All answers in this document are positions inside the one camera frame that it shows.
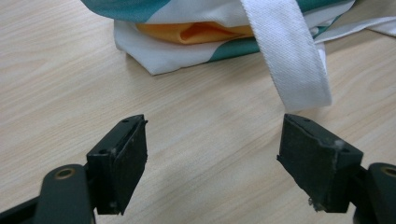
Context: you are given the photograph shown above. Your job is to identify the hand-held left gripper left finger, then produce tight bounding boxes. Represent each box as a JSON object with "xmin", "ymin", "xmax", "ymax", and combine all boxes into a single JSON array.
[{"xmin": 86, "ymin": 114, "xmax": 149, "ymax": 216}]

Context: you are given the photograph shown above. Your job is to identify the white teal orange cloth bag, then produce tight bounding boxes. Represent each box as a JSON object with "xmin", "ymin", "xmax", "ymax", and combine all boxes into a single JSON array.
[{"xmin": 79, "ymin": 0, "xmax": 396, "ymax": 112}]

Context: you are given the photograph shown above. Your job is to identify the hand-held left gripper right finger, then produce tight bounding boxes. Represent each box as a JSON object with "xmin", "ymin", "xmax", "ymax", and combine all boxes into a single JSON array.
[{"xmin": 276, "ymin": 113, "xmax": 364, "ymax": 214}]

